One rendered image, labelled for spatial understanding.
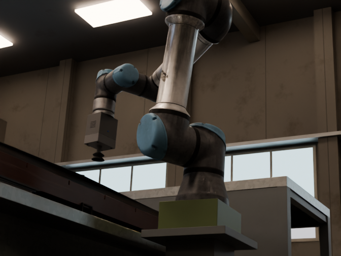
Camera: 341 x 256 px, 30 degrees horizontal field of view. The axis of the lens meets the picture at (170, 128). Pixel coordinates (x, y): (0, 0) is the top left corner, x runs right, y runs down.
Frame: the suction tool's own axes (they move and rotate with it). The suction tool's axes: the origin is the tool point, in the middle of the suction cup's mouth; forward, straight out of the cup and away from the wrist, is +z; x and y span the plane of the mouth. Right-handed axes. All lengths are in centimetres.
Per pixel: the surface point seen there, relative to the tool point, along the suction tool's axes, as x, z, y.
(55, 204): 36, 30, 47
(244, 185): 14, -8, -69
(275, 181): 27, -9, -71
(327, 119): -250, -330, -739
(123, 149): -635, -323, -686
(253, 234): 18, 11, -70
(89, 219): 34, 30, 34
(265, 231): 23, 10, -71
